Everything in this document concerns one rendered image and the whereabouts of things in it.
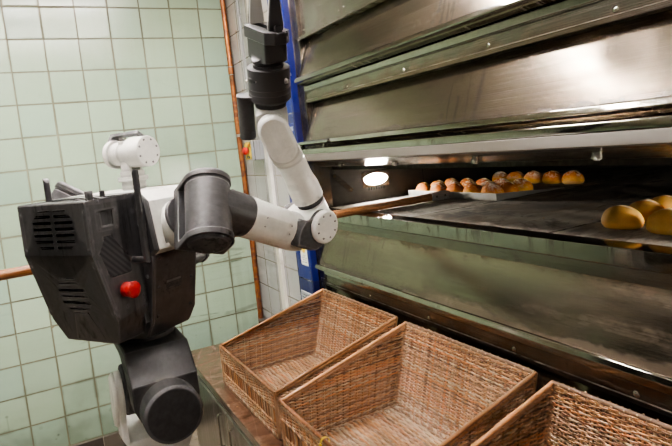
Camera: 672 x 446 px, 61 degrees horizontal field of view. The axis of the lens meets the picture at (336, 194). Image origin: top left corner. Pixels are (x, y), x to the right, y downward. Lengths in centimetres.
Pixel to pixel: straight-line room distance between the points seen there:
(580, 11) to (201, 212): 87
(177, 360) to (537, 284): 86
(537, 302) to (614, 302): 21
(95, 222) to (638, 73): 105
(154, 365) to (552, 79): 104
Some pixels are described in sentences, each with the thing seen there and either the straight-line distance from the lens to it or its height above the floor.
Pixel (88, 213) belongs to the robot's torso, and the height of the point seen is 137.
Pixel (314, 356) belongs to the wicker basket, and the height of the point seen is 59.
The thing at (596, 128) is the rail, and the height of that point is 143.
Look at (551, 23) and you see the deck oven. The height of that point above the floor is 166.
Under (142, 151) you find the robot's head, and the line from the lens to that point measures 128.
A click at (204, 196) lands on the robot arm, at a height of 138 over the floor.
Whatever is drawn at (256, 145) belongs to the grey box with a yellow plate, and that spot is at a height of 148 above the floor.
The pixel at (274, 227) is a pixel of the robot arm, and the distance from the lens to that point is 121.
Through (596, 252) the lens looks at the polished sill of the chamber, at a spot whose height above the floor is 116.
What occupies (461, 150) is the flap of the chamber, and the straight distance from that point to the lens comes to 136.
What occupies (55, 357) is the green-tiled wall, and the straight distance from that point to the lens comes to 321.
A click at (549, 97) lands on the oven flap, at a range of 136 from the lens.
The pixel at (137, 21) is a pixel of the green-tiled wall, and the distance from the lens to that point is 321.
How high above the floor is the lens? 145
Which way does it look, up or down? 5 degrees down
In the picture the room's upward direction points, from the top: 6 degrees counter-clockwise
